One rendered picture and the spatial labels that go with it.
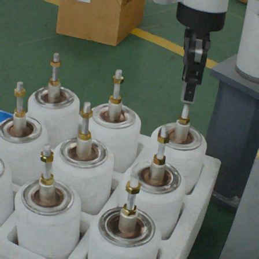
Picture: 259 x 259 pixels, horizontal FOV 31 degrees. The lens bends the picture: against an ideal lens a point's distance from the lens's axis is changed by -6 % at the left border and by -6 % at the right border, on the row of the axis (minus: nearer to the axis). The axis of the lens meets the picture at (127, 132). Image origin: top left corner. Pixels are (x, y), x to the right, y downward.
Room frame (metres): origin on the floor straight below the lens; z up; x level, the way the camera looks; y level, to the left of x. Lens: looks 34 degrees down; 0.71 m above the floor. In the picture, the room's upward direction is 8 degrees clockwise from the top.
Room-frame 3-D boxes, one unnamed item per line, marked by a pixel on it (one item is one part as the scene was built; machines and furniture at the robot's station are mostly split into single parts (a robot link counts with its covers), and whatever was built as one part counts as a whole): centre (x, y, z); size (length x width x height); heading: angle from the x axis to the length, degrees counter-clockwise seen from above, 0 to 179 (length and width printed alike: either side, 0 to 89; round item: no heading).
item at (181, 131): (0.68, -0.09, 0.26); 0.02 x 0.02 x 0.03
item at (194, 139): (0.68, -0.09, 0.25); 0.08 x 0.08 x 0.01
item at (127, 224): (0.45, -0.02, 0.26); 0.02 x 0.02 x 0.03
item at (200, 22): (0.68, -0.09, 0.45); 0.08 x 0.08 x 0.09
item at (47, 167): (0.49, 0.10, 0.30); 0.01 x 0.01 x 0.08; 7
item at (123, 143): (0.72, 0.03, 0.16); 0.10 x 0.10 x 0.18
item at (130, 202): (0.45, -0.02, 0.30); 0.01 x 0.01 x 0.08; 80
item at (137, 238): (0.45, -0.02, 0.25); 0.08 x 0.08 x 0.01
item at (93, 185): (0.60, 0.06, 0.16); 0.10 x 0.10 x 0.18
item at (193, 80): (0.63, -0.08, 0.37); 0.03 x 0.01 x 0.05; 178
